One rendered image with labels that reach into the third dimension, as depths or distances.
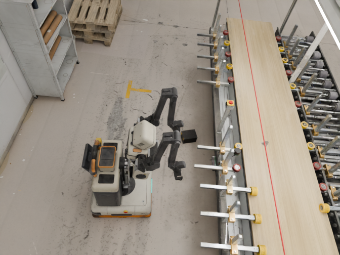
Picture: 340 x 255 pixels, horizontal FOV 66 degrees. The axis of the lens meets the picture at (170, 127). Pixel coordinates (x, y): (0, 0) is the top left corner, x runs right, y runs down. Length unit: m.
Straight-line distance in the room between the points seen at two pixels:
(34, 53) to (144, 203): 2.31
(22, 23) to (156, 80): 2.11
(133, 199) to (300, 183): 1.73
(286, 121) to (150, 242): 2.04
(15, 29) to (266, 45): 3.26
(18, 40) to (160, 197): 2.56
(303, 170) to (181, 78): 2.56
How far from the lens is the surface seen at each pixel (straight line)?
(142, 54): 5.04
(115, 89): 4.40
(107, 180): 2.60
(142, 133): 2.15
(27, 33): 3.68
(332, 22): 1.94
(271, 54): 4.09
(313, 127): 3.45
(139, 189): 3.12
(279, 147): 3.00
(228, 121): 3.36
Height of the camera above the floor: 3.16
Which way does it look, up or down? 54 degrees down
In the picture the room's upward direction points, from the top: 8 degrees clockwise
